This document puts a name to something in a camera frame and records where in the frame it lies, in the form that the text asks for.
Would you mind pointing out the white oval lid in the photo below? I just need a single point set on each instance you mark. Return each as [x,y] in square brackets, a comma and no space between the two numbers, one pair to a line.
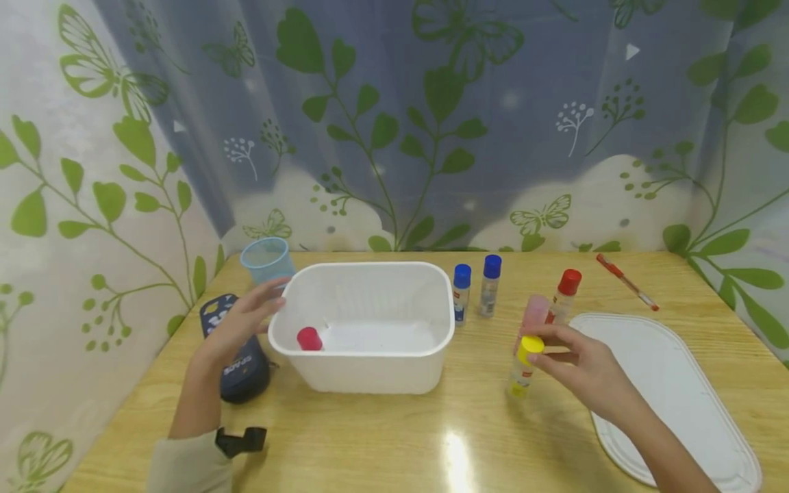
[672,397]

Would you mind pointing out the dark blue pencil case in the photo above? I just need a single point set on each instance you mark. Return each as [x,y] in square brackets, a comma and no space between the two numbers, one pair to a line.
[245,376]

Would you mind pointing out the blue capped glue stick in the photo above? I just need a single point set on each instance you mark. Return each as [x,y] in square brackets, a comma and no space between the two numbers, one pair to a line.
[461,291]
[490,284]

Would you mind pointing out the person's right thumb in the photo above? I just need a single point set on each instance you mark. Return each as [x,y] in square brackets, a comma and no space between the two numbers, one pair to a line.
[555,366]

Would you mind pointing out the person's left forearm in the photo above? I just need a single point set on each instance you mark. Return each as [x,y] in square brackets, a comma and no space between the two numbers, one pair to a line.
[194,431]

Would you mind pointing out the white plastic basin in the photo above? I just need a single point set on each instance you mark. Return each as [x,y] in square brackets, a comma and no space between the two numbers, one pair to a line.
[370,370]

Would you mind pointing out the red pen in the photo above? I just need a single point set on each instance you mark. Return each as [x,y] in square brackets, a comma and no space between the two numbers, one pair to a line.
[625,281]

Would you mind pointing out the yellow capped glue stick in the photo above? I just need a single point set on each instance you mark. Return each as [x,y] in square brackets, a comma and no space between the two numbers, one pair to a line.
[523,375]

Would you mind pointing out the person's left hand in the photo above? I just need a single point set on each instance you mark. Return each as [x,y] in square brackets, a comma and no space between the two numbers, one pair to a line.
[237,325]

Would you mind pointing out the person's left fingers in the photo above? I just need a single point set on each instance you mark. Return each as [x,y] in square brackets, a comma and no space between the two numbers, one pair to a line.
[268,287]

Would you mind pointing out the pink glue stick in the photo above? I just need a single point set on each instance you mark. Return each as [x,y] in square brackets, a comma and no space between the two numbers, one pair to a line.
[533,313]

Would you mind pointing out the person's right index finger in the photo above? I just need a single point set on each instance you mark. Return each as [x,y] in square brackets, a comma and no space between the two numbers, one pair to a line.
[551,334]

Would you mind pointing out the red capped glue stick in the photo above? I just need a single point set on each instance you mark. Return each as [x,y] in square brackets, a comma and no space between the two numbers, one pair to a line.
[309,339]
[566,291]

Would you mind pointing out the person's right hand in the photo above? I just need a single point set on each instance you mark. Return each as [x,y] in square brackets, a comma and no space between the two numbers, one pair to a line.
[592,376]

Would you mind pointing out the person's right forearm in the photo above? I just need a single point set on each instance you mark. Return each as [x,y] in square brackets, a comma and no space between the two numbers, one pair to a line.
[659,452]

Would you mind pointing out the clear blue plastic cup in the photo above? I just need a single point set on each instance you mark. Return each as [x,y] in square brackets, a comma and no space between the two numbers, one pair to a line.
[266,261]

